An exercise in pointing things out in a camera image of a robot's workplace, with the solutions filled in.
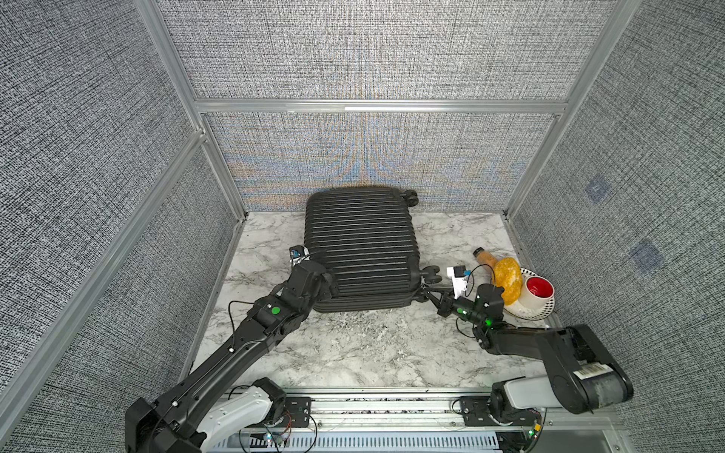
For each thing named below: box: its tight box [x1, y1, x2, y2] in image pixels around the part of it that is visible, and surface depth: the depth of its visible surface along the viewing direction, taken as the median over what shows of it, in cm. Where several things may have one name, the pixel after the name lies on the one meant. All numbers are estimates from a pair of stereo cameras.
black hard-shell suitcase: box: [303, 185, 442, 313], surface depth 85 cm
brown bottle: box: [472, 247, 498, 269], surface depth 105 cm
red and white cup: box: [518, 275, 556, 310], surface depth 91 cm
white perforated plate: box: [503, 268, 556, 321], surface depth 92 cm
